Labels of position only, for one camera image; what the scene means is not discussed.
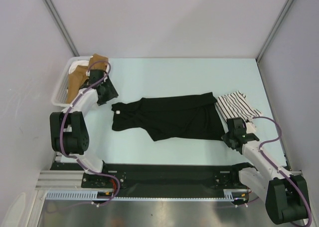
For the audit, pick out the right aluminium corner post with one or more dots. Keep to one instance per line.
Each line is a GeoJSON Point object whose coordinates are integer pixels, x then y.
{"type": "Point", "coordinates": [275, 28]}

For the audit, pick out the left aluminium corner post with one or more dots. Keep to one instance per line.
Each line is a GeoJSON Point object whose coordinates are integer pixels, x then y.
{"type": "Point", "coordinates": [61, 26]}

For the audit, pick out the white plastic basket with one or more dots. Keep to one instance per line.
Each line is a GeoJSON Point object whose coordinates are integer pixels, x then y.
{"type": "Point", "coordinates": [60, 91]}

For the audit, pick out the black tank top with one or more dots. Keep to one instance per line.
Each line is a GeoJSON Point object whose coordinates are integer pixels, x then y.
{"type": "Point", "coordinates": [190, 117]}

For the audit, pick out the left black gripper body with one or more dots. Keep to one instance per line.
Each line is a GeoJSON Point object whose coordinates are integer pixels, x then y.
{"type": "Point", "coordinates": [110, 92]}

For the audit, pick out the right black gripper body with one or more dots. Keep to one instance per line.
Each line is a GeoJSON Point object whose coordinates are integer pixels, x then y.
{"type": "Point", "coordinates": [226, 137]}

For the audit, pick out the aluminium frame rail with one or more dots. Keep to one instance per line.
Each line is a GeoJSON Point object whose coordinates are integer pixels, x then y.
{"type": "Point", "coordinates": [57, 179]}

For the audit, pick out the brown tank top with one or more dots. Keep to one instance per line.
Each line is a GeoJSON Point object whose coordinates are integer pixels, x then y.
{"type": "Point", "coordinates": [77, 73]}

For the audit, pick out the striped white tank top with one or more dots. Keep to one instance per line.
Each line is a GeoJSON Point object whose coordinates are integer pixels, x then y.
{"type": "Point", "coordinates": [235, 105]}

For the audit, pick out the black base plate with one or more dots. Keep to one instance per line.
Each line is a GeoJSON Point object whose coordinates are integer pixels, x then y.
{"type": "Point", "coordinates": [173, 191]}

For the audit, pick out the aluminium corner post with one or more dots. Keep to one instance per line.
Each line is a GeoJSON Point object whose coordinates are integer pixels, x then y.
{"type": "Point", "coordinates": [275, 28]}
{"type": "Point", "coordinates": [61, 26]}

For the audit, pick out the slotted cable duct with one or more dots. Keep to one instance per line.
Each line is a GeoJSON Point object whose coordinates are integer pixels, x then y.
{"type": "Point", "coordinates": [227, 196]}

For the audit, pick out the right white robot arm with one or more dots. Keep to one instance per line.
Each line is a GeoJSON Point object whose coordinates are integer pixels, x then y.
{"type": "Point", "coordinates": [284, 194]}

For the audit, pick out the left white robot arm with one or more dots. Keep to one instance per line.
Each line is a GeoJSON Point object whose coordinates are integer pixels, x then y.
{"type": "Point", "coordinates": [68, 130]}

